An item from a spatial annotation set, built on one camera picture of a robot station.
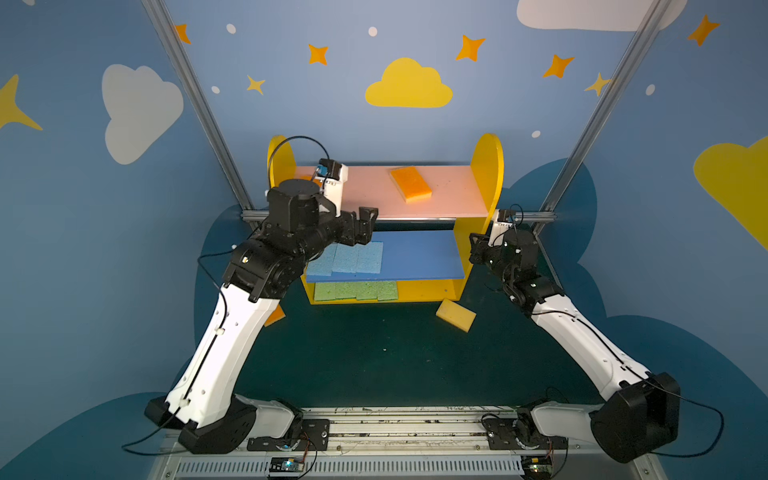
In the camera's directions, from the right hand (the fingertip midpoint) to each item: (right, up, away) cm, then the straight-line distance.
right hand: (475, 231), depth 79 cm
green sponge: (-44, -19, +20) cm, 52 cm away
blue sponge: (-40, -8, +12) cm, 43 cm away
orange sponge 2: (-60, -26, +16) cm, 67 cm away
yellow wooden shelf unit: (-8, -8, +27) cm, 30 cm away
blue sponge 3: (-31, -7, +14) cm, 34 cm away
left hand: (-31, +4, -19) cm, 36 cm away
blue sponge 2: (-39, -7, +14) cm, 42 cm away
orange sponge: (-1, -26, +18) cm, 31 cm away
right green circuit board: (+13, -58, -7) cm, 60 cm away
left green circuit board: (-48, -57, -7) cm, 75 cm away
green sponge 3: (-30, -19, +20) cm, 41 cm away
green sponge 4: (-24, -18, +20) cm, 36 cm away
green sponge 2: (-38, -18, +20) cm, 46 cm away
